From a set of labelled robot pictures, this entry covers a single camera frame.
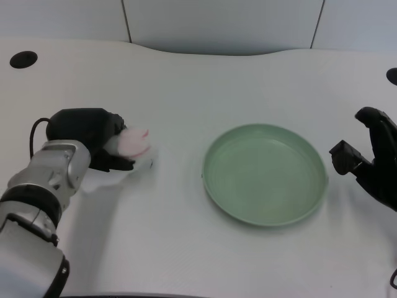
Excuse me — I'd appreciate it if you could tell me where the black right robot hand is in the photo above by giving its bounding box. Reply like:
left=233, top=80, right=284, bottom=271
left=329, top=106, right=397, bottom=213

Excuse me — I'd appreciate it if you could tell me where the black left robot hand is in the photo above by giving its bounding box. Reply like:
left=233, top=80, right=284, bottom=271
left=45, top=107, right=135, bottom=173

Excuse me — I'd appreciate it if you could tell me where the white rabbit doll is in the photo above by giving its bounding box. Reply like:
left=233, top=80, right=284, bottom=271
left=81, top=125, right=159, bottom=193

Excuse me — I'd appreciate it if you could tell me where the green round plate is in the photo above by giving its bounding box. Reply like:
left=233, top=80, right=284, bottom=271
left=201, top=123, right=329, bottom=228

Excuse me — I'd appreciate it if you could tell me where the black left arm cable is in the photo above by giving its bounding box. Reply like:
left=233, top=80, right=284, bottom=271
left=29, top=117, right=51, bottom=156

